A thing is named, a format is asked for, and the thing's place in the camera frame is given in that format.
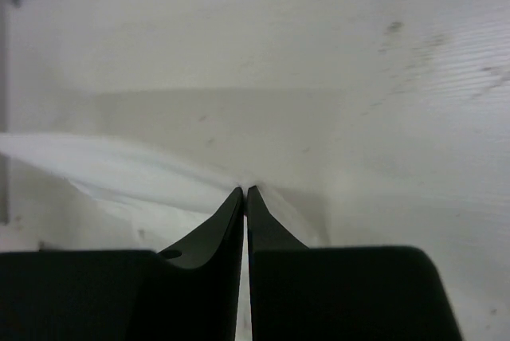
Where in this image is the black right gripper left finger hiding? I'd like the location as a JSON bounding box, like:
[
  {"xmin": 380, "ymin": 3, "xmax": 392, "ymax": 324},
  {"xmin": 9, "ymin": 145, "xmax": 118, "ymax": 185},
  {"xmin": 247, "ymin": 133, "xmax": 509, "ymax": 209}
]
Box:
[{"xmin": 1, "ymin": 188, "xmax": 243, "ymax": 340}]

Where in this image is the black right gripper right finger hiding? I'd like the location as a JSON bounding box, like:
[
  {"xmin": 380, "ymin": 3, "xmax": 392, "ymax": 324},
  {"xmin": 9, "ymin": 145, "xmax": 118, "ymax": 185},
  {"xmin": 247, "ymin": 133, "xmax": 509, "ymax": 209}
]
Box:
[{"xmin": 246, "ymin": 187, "xmax": 461, "ymax": 340}]

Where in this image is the white tank top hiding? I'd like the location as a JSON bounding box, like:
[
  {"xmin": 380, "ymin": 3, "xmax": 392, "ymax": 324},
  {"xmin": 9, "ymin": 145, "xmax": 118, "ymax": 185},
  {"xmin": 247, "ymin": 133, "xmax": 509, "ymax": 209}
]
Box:
[{"xmin": 1, "ymin": 133, "xmax": 326, "ymax": 250}]

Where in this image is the left metal table rail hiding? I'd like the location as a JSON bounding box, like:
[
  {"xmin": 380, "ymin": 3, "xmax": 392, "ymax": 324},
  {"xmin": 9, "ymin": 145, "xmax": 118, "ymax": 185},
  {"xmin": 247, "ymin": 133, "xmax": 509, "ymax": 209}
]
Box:
[{"xmin": 0, "ymin": 0, "xmax": 9, "ymax": 225}]

